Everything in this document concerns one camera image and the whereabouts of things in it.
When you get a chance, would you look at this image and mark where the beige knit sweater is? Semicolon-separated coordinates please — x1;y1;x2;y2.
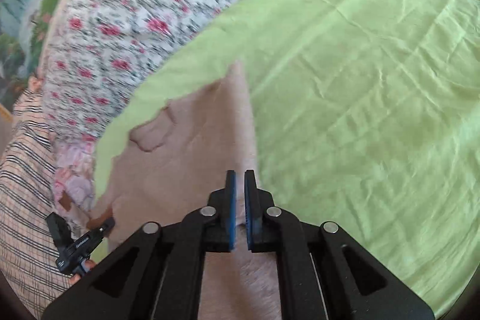
91;62;281;319

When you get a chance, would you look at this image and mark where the left hand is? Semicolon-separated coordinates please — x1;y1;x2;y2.
70;259;97;284

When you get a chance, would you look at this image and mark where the plaid striped blanket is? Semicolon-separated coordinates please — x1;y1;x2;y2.
1;89;69;319

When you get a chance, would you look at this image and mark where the pink floral pillow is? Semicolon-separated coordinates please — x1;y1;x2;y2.
52;141;95;229

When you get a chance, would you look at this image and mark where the light green bed sheet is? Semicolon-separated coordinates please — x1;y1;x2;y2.
94;0;479;316

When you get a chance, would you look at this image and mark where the floral quilt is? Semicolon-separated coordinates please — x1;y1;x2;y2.
37;0;376;156

